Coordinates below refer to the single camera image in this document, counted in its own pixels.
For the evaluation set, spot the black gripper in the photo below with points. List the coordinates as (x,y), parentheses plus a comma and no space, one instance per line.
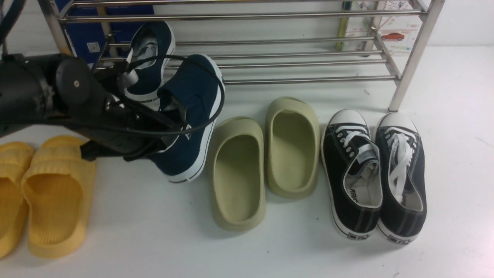
(117,126)

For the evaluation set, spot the navy canvas sneaker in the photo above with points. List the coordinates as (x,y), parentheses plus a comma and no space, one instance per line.
(194,96)
(142,83)

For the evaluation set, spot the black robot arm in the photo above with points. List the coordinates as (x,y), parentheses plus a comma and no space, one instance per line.
(57,89)

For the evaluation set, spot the stainless steel shoe rack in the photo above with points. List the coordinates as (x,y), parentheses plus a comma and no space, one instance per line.
(262,43)

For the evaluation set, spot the yellow slide slipper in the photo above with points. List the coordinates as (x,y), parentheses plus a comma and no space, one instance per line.
(58,187)
(15,159)

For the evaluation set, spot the blue cardboard box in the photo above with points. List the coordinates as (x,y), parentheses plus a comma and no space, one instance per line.
(88,38)

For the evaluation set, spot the yellow slide slipper far left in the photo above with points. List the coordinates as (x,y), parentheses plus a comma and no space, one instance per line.
(15,159)

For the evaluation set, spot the olive green slipper left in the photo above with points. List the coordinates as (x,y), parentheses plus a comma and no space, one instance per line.
(235,166)

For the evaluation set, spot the olive green slipper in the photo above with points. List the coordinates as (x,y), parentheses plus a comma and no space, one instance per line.
(235,166)
(293,144)

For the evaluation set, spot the olive green slipper right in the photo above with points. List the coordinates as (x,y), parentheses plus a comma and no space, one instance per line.
(293,144)

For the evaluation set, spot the black laced sneaker left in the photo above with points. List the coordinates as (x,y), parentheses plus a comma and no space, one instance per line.
(352,164)

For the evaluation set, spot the black laced sneaker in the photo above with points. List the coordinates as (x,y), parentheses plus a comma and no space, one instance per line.
(352,164)
(402,158)

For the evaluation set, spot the white box with red car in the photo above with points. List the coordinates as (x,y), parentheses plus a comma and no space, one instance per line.
(397,32)

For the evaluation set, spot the black laced sneaker right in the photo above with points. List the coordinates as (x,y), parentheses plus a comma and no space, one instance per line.
(402,158)

